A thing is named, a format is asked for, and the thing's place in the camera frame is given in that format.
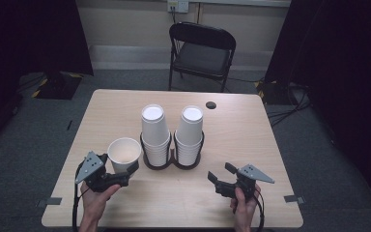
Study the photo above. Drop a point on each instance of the person's right hand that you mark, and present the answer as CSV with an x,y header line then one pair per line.
x,y
244,206

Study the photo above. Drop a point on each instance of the black curtain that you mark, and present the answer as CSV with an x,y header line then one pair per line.
x,y
29,42
341,80

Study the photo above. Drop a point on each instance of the white wall socket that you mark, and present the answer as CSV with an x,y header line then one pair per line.
x,y
177,5

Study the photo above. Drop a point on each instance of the stack of white paper cups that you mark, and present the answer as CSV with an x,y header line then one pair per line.
x,y
155,133
189,135

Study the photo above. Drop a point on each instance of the black folding chair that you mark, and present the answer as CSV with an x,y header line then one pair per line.
x,y
201,56

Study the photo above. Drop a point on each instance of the single white paper cup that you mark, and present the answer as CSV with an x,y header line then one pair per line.
x,y
124,154

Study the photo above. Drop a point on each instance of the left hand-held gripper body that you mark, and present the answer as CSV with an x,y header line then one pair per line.
x,y
93,170

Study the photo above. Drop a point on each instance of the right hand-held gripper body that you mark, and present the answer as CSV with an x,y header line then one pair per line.
x,y
248,179

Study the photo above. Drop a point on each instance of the black round table grommet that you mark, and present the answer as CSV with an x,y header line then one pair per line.
x,y
211,105

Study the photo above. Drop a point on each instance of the grey tape strip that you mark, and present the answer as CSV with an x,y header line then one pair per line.
x,y
49,201
294,199

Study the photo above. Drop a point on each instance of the black double cup holder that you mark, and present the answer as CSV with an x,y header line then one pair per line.
x,y
173,161

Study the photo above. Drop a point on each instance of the person's left hand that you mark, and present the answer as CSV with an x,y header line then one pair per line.
x,y
98,201

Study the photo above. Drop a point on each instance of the small black floor marker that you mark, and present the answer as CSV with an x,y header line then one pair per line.
x,y
69,125

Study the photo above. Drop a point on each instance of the black stand base yellow tape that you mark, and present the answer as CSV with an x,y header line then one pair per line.
x,y
273,92
58,85

